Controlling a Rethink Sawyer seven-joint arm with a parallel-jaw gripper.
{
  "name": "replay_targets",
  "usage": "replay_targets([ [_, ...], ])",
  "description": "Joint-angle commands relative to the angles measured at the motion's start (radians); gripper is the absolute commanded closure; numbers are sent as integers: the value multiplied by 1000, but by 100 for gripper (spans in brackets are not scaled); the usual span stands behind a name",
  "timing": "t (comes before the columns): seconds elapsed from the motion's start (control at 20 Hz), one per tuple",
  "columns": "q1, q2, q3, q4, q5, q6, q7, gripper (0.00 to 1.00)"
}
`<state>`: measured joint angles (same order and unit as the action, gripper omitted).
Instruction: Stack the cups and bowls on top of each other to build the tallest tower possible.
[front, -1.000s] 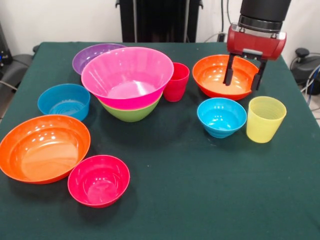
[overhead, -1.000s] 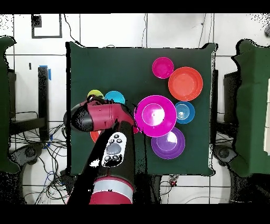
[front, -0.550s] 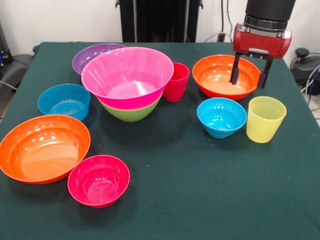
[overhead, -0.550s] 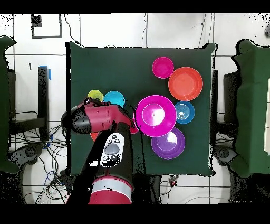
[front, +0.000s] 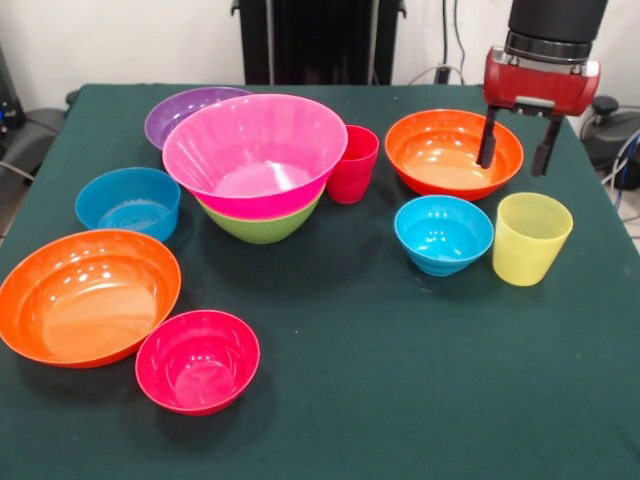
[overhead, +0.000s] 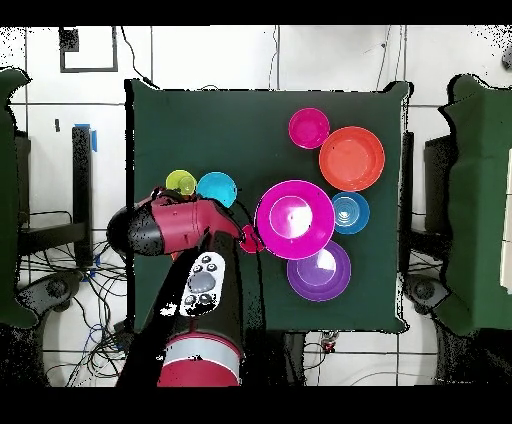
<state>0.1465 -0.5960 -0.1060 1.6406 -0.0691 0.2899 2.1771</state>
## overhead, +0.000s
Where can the small cyan bowl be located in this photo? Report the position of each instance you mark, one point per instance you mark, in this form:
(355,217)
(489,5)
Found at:
(218,186)

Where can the small red and grey item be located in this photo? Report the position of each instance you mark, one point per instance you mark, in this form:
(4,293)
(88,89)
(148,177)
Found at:
(330,342)

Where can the large magenta bowl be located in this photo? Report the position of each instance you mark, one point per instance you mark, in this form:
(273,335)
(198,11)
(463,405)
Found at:
(296,220)

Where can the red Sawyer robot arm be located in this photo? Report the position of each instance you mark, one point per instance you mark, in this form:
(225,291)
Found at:
(180,224)

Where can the dark green table cloth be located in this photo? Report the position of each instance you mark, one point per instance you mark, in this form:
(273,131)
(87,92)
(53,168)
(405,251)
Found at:
(180,120)

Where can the black post with blue tape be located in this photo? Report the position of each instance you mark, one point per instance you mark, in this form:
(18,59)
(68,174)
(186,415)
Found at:
(82,192)

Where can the yellow cup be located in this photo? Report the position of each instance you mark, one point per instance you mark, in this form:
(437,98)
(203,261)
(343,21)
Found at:
(180,180)

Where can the black box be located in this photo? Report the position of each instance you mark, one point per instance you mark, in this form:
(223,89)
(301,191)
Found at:
(438,184)

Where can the small crimson bowl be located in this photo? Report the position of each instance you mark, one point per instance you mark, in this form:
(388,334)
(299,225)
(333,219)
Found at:
(309,128)

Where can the red cup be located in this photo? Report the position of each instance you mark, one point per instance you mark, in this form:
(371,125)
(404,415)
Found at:
(250,242)

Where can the person's foot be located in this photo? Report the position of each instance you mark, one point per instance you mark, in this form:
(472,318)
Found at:
(508,60)

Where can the green cloth covered table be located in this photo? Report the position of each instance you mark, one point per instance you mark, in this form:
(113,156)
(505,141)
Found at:
(480,200)
(6,200)

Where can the black square floor frame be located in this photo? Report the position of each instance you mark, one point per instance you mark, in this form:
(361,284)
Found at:
(88,69)

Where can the orange bowl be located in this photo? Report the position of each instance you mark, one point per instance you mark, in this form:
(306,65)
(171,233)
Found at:
(352,158)

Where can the purple bowl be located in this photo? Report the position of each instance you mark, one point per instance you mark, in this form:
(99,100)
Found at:
(320,284)

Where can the black metal frame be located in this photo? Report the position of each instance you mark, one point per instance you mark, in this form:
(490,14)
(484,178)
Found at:
(52,236)

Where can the black pedestal foot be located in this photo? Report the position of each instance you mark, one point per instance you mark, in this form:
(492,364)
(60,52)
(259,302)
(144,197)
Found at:
(56,288)
(424,290)

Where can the straight-sided blue bowl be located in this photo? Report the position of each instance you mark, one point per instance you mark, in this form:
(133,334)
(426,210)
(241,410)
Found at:
(354,212)

